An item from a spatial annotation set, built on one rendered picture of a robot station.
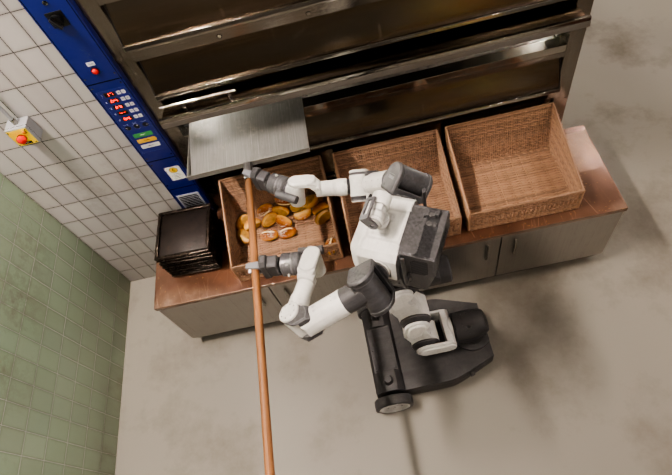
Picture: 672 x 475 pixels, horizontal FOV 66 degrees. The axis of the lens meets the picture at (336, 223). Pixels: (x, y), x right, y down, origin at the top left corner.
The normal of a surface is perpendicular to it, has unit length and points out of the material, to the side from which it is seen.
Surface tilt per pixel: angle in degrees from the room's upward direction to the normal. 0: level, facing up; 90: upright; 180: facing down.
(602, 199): 0
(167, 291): 0
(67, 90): 90
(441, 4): 70
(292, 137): 0
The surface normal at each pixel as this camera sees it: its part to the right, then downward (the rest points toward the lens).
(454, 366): -0.18, -0.52
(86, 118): 0.14, 0.83
